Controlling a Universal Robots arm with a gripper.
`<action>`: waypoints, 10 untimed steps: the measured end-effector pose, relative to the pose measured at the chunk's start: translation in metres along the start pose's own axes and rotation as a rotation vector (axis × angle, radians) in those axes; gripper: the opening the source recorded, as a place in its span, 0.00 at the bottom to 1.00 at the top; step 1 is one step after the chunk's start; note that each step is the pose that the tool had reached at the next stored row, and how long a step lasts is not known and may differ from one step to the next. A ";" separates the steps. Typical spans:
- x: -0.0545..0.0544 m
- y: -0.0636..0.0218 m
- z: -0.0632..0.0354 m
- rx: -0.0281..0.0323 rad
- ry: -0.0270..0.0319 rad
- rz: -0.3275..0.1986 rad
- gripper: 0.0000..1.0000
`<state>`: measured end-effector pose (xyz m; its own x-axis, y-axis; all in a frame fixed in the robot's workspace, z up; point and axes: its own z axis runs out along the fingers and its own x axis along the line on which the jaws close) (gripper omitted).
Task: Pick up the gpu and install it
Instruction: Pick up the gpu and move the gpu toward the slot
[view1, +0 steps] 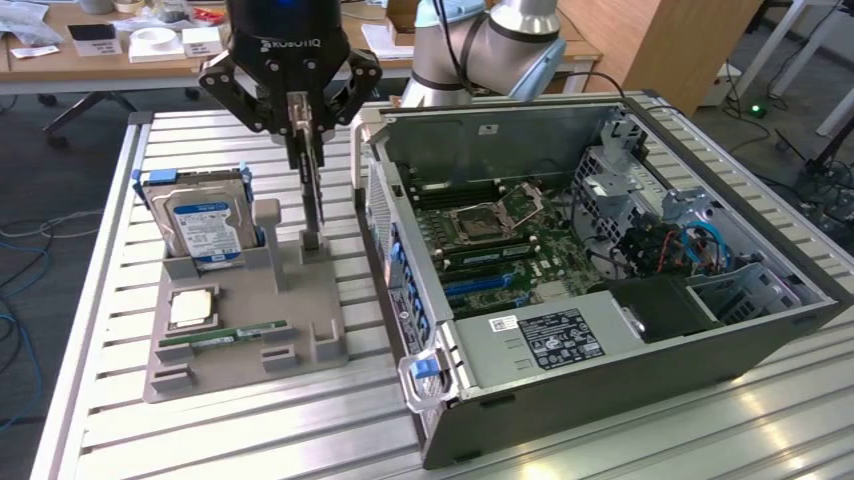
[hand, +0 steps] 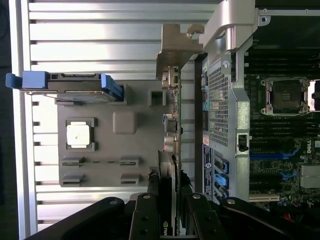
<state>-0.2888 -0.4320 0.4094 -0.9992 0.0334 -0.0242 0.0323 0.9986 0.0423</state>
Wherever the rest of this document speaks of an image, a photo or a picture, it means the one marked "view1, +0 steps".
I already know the black open PC case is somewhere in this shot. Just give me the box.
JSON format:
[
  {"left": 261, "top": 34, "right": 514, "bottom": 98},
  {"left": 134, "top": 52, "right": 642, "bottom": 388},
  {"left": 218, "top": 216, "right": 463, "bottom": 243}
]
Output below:
[{"left": 351, "top": 89, "right": 854, "bottom": 471}]

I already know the grey floor cable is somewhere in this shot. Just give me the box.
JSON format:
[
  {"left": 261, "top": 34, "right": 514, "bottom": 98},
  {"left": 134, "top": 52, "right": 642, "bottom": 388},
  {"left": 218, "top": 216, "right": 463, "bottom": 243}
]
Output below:
[{"left": 0, "top": 209, "right": 102, "bottom": 240}]

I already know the blue wire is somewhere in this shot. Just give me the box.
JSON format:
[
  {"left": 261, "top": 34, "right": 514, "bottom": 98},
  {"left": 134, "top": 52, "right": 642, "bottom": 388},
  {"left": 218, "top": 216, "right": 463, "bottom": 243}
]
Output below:
[{"left": 684, "top": 219, "right": 736, "bottom": 274}]

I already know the grey parts rack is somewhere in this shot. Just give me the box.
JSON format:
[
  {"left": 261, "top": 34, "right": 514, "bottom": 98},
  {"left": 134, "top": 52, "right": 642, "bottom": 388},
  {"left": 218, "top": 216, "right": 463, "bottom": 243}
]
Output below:
[{"left": 143, "top": 197, "right": 353, "bottom": 409}]

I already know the green Nvidia graphics card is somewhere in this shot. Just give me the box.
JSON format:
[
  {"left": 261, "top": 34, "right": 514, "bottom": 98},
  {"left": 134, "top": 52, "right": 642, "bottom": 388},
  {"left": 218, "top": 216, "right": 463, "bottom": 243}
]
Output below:
[{"left": 287, "top": 91, "right": 330, "bottom": 236}]

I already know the blue expansion slot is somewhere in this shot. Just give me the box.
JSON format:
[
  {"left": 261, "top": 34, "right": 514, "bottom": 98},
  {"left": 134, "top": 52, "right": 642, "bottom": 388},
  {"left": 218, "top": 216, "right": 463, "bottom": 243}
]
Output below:
[{"left": 443, "top": 274, "right": 514, "bottom": 299}]

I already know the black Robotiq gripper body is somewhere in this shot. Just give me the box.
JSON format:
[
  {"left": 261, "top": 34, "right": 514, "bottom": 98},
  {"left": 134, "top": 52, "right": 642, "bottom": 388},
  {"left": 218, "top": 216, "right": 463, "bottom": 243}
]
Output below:
[{"left": 226, "top": 0, "right": 353, "bottom": 96}]

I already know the flat white box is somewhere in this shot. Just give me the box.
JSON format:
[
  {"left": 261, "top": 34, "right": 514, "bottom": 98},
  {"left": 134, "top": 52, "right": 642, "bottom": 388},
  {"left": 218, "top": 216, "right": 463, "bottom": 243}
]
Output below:
[{"left": 126, "top": 42, "right": 189, "bottom": 65}]

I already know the grey power supply unit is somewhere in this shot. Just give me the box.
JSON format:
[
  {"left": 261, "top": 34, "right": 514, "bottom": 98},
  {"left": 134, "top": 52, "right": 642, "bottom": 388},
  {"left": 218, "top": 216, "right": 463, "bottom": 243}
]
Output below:
[{"left": 437, "top": 292, "right": 646, "bottom": 391}]

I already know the white tape roll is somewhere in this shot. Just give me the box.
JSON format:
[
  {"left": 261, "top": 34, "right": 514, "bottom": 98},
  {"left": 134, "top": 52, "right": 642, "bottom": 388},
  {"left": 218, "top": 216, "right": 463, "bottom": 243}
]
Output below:
[{"left": 131, "top": 27, "right": 177, "bottom": 51}]

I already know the white paper stack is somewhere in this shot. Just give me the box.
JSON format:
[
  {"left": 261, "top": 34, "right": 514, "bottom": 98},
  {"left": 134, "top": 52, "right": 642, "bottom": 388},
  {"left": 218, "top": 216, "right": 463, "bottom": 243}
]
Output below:
[{"left": 361, "top": 22, "right": 419, "bottom": 62}]

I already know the black RAM slot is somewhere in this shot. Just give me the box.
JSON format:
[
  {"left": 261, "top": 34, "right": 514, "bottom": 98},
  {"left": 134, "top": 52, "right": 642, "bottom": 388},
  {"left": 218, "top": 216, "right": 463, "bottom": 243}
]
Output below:
[
  {"left": 417, "top": 196, "right": 506, "bottom": 212},
  {"left": 410, "top": 178, "right": 500, "bottom": 194},
  {"left": 414, "top": 190, "right": 504, "bottom": 206},
  {"left": 411, "top": 184, "right": 501, "bottom": 200}
]

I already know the white desk frame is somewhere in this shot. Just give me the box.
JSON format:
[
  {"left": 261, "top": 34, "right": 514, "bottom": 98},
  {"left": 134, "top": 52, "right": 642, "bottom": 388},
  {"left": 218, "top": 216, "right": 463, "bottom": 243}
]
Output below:
[{"left": 726, "top": 0, "right": 854, "bottom": 139}]

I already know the hard disk with blue carrier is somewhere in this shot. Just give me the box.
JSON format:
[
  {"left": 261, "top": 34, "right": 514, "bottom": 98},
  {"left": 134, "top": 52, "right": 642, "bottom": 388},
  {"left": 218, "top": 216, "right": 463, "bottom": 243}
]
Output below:
[{"left": 129, "top": 163, "right": 263, "bottom": 275}]

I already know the white labelled box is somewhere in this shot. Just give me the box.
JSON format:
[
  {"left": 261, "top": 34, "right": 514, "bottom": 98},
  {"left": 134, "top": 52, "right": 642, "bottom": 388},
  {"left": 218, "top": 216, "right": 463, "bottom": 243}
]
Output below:
[{"left": 181, "top": 27, "right": 226, "bottom": 58}]

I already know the metal socket cover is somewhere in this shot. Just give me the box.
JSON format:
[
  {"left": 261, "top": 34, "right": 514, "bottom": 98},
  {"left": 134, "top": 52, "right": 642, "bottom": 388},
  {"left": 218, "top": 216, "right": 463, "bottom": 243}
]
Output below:
[{"left": 494, "top": 178, "right": 557, "bottom": 236}]

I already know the white card with red print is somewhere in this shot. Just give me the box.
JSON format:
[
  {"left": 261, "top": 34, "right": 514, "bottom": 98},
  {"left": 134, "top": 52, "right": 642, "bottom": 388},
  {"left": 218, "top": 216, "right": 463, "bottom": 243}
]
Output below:
[{"left": 8, "top": 44, "right": 62, "bottom": 60}]

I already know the long black expansion slot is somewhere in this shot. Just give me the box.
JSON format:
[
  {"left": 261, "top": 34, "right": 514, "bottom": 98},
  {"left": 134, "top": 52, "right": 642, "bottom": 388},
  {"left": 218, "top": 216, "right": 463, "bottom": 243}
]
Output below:
[{"left": 439, "top": 263, "right": 509, "bottom": 284}]

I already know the green motherboard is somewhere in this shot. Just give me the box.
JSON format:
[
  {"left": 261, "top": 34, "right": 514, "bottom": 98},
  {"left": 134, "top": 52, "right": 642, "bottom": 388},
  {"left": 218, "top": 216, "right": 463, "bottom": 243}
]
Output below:
[{"left": 398, "top": 162, "right": 622, "bottom": 321}]

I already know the clear bag with dark contents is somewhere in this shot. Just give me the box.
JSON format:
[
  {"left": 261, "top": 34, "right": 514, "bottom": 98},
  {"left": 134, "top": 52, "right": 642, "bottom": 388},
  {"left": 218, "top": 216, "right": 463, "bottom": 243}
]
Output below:
[{"left": 145, "top": 0, "right": 193, "bottom": 25}]

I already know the clear plastic bag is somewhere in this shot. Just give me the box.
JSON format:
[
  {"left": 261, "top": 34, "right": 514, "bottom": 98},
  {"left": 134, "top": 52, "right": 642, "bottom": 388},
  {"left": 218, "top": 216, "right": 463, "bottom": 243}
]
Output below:
[{"left": 0, "top": 0, "right": 54, "bottom": 47}]

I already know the RAM stick with white label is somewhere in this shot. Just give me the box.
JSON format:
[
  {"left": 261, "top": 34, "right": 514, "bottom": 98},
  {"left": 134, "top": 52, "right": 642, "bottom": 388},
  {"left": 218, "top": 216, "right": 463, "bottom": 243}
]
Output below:
[{"left": 441, "top": 241, "right": 541, "bottom": 271}]

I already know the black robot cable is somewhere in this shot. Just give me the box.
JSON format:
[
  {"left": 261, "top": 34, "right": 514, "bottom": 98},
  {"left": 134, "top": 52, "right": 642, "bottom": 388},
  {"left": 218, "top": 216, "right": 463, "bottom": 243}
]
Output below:
[{"left": 430, "top": 0, "right": 473, "bottom": 94}]

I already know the white switch box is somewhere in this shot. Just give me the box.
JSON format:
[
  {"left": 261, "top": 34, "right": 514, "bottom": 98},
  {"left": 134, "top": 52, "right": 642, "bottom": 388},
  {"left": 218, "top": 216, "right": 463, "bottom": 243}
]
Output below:
[{"left": 708, "top": 62, "right": 745, "bottom": 108}]

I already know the black tripod stand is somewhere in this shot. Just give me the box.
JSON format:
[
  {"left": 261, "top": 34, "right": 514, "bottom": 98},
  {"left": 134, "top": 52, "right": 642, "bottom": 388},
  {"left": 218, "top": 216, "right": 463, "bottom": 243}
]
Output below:
[{"left": 797, "top": 94, "right": 854, "bottom": 221}]

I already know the CPU socket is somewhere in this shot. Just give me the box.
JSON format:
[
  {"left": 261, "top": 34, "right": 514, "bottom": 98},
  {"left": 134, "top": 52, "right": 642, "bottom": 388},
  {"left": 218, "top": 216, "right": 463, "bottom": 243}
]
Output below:
[{"left": 450, "top": 203, "right": 520, "bottom": 247}]

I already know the black desk leg with casters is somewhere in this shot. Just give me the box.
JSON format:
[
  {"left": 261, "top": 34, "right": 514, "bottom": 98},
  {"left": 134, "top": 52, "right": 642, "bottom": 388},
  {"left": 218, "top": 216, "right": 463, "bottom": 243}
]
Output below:
[{"left": 39, "top": 91, "right": 142, "bottom": 150}]

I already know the silver CPU chip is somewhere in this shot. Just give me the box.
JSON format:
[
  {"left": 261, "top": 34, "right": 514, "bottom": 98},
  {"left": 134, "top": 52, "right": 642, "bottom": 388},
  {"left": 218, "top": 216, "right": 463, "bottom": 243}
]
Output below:
[{"left": 166, "top": 292, "right": 219, "bottom": 331}]

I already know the wooden desk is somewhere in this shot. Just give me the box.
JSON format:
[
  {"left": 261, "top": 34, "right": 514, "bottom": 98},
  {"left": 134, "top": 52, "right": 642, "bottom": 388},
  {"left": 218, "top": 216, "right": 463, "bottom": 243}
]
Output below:
[
  {"left": 0, "top": 0, "right": 242, "bottom": 96},
  {"left": 237, "top": 0, "right": 606, "bottom": 109}
]

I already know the perforated metal drive cage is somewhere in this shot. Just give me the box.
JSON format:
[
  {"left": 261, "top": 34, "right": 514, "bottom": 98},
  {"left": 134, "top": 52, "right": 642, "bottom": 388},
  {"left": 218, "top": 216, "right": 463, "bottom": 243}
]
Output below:
[{"left": 572, "top": 144, "right": 673, "bottom": 239}]

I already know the blue case latch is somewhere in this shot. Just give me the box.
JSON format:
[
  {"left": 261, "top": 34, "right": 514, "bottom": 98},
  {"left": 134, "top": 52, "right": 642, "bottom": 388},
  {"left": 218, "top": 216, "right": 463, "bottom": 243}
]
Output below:
[{"left": 411, "top": 358, "right": 437, "bottom": 397}]

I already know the grey metal disk bay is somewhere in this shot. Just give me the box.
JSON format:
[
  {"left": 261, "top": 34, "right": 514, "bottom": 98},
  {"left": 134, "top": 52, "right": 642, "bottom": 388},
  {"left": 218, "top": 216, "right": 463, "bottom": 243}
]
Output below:
[{"left": 685, "top": 259, "right": 806, "bottom": 324}]

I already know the blue floor cable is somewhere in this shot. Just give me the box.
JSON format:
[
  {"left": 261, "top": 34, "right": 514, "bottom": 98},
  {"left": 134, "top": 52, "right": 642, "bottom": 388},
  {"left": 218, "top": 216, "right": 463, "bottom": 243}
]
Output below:
[{"left": 0, "top": 239, "right": 53, "bottom": 431}]

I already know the white box with black top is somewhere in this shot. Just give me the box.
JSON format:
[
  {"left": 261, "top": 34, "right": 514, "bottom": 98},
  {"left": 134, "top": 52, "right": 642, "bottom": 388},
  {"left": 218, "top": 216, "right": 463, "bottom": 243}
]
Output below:
[{"left": 66, "top": 23, "right": 123, "bottom": 58}]

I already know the green RAM stick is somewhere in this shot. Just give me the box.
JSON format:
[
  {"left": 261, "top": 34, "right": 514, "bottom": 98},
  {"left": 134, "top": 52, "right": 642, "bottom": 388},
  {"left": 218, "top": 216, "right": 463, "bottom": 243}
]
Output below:
[{"left": 158, "top": 321, "right": 294, "bottom": 351}]

